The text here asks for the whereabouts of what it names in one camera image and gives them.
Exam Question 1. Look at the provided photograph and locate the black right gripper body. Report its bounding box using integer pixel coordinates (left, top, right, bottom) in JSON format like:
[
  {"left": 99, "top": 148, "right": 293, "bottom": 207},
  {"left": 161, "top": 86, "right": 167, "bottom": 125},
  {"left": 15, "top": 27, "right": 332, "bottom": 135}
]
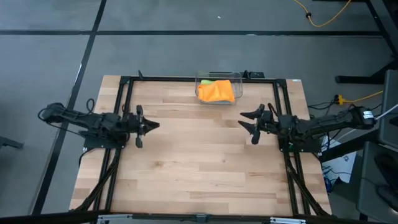
[{"left": 256, "top": 110, "right": 280, "bottom": 135}]

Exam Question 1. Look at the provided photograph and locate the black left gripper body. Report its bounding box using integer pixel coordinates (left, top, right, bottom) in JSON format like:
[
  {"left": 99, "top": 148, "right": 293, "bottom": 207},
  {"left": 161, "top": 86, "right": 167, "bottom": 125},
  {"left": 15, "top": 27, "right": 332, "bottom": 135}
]
[{"left": 126, "top": 112, "right": 146, "bottom": 137}]

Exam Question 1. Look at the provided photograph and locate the orange microfiber towel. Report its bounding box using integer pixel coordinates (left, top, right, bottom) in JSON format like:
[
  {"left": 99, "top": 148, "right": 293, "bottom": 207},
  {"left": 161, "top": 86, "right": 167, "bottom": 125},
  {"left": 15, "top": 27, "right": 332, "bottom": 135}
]
[{"left": 197, "top": 79, "right": 236, "bottom": 104}]

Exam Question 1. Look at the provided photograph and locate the clear plastic bin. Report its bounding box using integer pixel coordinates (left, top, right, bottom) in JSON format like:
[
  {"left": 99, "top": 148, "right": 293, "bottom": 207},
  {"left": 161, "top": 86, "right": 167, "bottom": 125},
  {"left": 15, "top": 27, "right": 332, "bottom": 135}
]
[{"left": 195, "top": 70, "right": 244, "bottom": 106}]

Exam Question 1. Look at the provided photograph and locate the white paper sheet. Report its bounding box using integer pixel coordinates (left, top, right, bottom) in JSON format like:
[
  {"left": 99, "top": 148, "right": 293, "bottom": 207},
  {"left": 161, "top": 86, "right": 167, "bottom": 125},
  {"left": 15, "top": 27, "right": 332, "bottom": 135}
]
[{"left": 320, "top": 136, "right": 358, "bottom": 184}]

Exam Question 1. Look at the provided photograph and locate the grey desk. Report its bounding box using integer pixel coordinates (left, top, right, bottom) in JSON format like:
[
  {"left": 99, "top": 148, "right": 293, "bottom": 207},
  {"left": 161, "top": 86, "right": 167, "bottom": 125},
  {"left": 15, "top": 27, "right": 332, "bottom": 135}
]
[{"left": 356, "top": 140, "right": 398, "bottom": 223}]

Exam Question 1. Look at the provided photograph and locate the black furniture foot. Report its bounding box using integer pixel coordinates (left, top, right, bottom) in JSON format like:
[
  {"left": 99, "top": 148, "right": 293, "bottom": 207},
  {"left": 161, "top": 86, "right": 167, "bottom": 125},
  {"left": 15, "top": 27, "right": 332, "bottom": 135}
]
[{"left": 0, "top": 136, "right": 24, "bottom": 150}]

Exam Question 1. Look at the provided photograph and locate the black gantry beam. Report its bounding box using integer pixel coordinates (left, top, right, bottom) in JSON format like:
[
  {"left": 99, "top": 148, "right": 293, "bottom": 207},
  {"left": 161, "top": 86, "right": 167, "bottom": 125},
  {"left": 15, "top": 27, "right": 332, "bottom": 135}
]
[{"left": 0, "top": 210, "right": 398, "bottom": 224}]

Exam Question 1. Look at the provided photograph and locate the black frame bracket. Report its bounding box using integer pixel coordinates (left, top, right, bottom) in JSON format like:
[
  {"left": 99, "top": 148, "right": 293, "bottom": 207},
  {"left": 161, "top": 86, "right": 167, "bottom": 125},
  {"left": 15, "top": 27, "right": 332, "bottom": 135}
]
[{"left": 242, "top": 70, "right": 266, "bottom": 79}]

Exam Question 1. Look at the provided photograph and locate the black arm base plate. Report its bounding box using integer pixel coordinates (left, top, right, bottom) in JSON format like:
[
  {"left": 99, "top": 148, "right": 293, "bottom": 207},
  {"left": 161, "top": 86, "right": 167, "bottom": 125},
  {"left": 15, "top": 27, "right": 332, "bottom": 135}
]
[
  {"left": 277, "top": 126, "right": 323, "bottom": 154},
  {"left": 78, "top": 123, "right": 128, "bottom": 149}
]

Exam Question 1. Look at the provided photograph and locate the black aluminium table frame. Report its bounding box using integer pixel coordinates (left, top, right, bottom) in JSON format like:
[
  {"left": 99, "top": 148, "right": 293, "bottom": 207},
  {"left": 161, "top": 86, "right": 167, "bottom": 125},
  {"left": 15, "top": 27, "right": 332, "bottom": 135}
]
[{"left": 70, "top": 70, "right": 333, "bottom": 218}]

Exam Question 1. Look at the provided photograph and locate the yellow cord with plug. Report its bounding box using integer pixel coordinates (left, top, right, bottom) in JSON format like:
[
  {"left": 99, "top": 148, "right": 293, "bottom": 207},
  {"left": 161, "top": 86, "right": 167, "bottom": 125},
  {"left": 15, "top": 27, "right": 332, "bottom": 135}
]
[{"left": 335, "top": 90, "right": 384, "bottom": 106}]

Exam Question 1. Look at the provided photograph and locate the silver bracket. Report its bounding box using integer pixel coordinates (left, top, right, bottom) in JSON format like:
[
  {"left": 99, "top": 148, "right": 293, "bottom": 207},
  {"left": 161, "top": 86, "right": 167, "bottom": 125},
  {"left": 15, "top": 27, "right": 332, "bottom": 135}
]
[
  {"left": 96, "top": 213, "right": 134, "bottom": 224},
  {"left": 269, "top": 217, "right": 307, "bottom": 224}
]

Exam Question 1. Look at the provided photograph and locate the black desk frame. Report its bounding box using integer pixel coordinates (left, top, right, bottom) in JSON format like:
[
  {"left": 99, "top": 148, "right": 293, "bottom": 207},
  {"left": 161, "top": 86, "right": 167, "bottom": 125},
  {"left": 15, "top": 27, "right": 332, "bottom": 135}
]
[{"left": 335, "top": 0, "right": 398, "bottom": 85}]

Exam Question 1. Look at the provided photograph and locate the yellow extension cord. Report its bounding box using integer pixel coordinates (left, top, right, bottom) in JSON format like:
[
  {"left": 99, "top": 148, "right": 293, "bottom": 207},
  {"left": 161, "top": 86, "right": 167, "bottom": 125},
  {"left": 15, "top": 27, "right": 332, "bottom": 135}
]
[{"left": 294, "top": 0, "right": 353, "bottom": 28}]

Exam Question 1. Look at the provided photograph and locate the white cable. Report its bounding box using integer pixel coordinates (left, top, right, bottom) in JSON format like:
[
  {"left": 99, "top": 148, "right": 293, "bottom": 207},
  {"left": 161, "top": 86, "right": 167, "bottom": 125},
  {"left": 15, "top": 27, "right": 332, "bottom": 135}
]
[{"left": 335, "top": 103, "right": 398, "bottom": 142}]

